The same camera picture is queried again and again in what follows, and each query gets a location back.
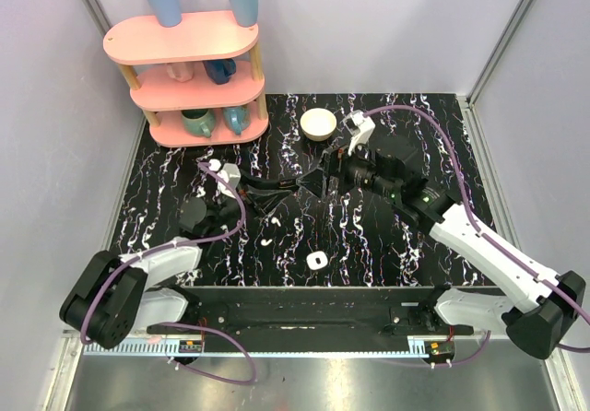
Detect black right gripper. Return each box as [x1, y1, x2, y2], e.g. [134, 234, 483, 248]
[296, 135, 399, 200]

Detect black earbud charging case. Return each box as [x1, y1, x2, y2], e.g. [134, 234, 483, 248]
[277, 178, 300, 192]

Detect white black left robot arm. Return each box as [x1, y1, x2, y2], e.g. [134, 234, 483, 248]
[59, 164, 300, 349]

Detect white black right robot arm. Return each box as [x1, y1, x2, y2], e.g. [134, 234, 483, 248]
[296, 138, 585, 359]

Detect white square charging case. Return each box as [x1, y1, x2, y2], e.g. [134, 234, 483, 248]
[306, 251, 329, 271]

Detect cream white bowl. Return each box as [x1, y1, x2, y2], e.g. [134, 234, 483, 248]
[300, 108, 336, 142]

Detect blue butterfly mug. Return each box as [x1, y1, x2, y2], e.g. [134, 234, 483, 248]
[222, 105, 251, 136]

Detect green ceramic mug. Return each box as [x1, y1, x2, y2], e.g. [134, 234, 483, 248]
[181, 109, 216, 138]

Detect pink three-tier shelf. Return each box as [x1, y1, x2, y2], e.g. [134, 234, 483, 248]
[103, 10, 268, 148]

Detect dark blue mug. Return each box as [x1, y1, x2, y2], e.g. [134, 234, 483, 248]
[203, 58, 237, 85]

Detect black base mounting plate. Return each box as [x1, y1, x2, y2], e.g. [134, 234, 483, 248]
[147, 285, 490, 341]

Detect pink mug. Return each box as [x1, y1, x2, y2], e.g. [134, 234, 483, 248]
[166, 62, 194, 83]

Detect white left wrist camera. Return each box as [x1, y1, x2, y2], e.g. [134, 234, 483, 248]
[208, 159, 241, 199]

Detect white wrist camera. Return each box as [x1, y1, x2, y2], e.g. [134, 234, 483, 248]
[208, 159, 241, 199]
[343, 110, 375, 156]

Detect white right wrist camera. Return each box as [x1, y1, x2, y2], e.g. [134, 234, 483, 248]
[343, 110, 375, 156]

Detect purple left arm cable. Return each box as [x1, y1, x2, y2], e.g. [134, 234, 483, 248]
[80, 160, 248, 344]

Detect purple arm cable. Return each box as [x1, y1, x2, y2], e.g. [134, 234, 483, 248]
[363, 104, 590, 353]
[80, 160, 248, 344]

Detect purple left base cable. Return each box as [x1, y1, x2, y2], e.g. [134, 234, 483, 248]
[159, 322, 257, 386]

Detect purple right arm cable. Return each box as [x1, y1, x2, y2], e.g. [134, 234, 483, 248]
[363, 104, 590, 353]

